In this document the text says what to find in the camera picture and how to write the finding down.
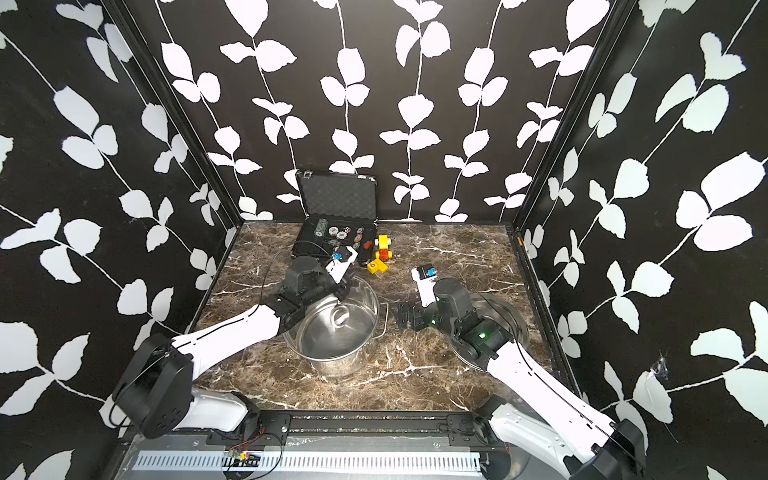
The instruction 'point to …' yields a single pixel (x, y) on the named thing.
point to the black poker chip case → (341, 210)
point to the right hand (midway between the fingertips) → (402, 296)
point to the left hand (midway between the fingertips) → (359, 262)
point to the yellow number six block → (377, 265)
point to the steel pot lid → (500, 312)
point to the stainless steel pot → (335, 335)
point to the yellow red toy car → (383, 241)
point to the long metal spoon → (340, 315)
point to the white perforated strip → (315, 461)
